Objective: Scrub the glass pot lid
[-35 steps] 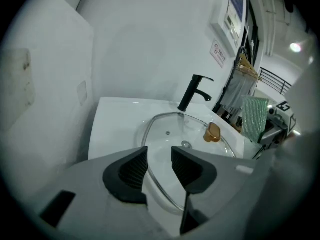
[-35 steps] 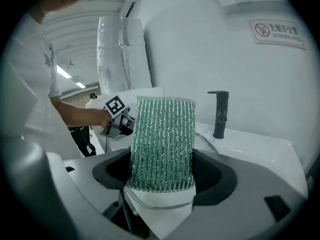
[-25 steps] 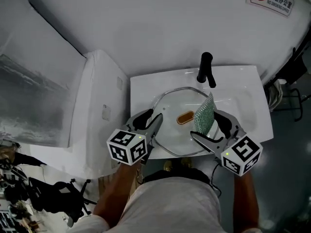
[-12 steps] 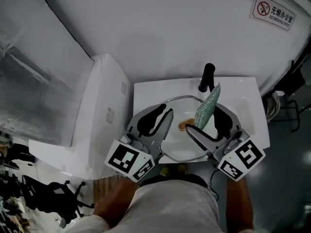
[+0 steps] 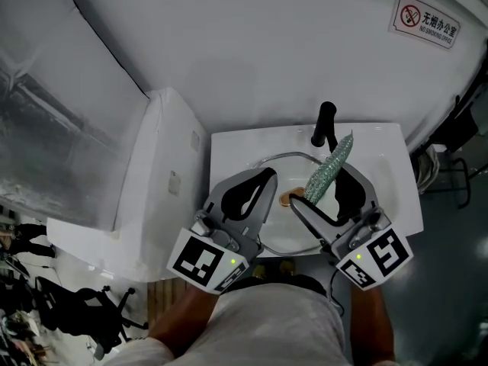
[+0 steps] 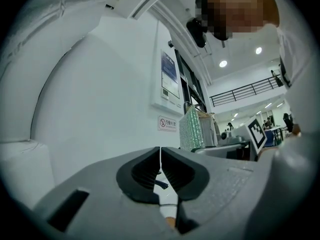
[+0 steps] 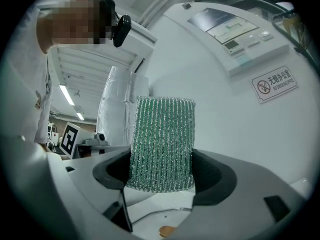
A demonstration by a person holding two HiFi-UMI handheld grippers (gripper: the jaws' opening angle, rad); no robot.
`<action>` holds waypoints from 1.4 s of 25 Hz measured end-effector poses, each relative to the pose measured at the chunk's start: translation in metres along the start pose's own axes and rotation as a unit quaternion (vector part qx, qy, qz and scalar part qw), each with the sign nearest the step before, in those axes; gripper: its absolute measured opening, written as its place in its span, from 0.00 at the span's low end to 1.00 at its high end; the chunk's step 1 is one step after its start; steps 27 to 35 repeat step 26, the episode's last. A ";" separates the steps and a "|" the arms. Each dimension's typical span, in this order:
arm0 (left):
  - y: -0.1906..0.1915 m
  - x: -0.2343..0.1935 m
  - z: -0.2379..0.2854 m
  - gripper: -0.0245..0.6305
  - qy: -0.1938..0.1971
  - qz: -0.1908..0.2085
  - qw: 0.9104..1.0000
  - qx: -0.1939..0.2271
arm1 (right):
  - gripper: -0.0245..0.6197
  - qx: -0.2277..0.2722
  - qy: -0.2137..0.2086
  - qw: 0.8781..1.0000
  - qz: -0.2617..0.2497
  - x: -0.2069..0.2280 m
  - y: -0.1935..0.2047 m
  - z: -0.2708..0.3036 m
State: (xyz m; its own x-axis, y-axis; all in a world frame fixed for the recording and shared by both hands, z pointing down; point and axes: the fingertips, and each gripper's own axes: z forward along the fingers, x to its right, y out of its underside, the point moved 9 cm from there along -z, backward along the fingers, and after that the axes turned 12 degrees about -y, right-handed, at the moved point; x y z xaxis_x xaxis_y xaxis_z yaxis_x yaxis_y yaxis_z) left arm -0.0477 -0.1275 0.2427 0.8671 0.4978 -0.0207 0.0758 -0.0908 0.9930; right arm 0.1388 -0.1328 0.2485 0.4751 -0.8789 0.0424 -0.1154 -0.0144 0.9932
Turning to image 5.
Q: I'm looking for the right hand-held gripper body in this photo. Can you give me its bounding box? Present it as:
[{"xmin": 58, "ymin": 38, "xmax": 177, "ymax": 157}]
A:
[{"xmin": 329, "ymin": 205, "xmax": 415, "ymax": 291}]

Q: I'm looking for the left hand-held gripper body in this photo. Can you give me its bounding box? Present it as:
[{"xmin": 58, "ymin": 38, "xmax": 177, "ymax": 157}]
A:
[{"xmin": 166, "ymin": 205, "xmax": 265, "ymax": 295}]

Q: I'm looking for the green mesh scrubbing cloth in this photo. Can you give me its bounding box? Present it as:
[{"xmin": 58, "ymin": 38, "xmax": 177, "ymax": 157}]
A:
[{"xmin": 303, "ymin": 129, "xmax": 355, "ymax": 206}]

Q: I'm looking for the person's left forearm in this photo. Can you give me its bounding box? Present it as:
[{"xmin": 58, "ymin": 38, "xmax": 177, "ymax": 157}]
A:
[{"xmin": 147, "ymin": 283, "xmax": 221, "ymax": 358}]

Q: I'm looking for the person's right forearm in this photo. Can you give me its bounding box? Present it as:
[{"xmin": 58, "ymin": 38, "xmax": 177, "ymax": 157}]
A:
[{"xmin": 349, "ymin": 283, "xmax": 397, "ymax": 366}]

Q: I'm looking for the white ceramic sink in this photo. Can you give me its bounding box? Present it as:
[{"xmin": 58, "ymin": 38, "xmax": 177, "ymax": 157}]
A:
[{"xmin": 208, "ymin": 121, "xmax": 425, "ymax": 259}]

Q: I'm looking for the wooden slat floor mat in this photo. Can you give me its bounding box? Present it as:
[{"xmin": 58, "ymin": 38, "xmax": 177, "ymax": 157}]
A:
[{"xmin": 146, "ymin": 278, "xmax": 192, "ymax": 329}]

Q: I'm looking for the black faucet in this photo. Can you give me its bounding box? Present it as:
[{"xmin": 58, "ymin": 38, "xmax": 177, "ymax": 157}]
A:
[{"xmin": 310, "ymin": 101, "xmax": 339, "ymax": 153}]

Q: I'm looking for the person's grey shirt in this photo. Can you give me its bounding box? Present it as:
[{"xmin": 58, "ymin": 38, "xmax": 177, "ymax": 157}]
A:
[{"xmin": 101, "ymin": 274, "xmax": 352, "ymax": 366}]

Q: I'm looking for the black metal chair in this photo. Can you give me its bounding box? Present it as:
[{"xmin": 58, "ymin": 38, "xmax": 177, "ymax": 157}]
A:
[{"xmin": 429, "ymin": 92, "xmax": 482, "ymax": 210}]

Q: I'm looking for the black office chair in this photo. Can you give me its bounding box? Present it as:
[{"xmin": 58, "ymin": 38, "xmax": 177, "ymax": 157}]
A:
[{"xmin": 34, "ymin": 275, "xmax": 150, "ymax": 360}]

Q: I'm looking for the frosted glass partition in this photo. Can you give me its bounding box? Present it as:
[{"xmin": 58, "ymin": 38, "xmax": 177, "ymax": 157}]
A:
[{"xmin": 0, "ymin": 0, "xmax": 150, "ymax": 229}]

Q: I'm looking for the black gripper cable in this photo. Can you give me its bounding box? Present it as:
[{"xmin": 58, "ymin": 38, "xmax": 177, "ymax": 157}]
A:
[{"xmin": 326, "ymin": 257, "xmax": 345, "ymax": 316}]

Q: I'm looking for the coiled white cable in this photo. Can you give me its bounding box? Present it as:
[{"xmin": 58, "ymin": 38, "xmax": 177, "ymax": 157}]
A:
[{"xmin": 416, "ymin": 145, "xmax": 441, "ymax": 195}]

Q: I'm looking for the no smoking wall sign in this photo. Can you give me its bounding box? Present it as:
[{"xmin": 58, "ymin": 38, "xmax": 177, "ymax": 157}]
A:
[{"xmin": 387, "ymin": 0, "xmax": 462, "ymax": 51}]

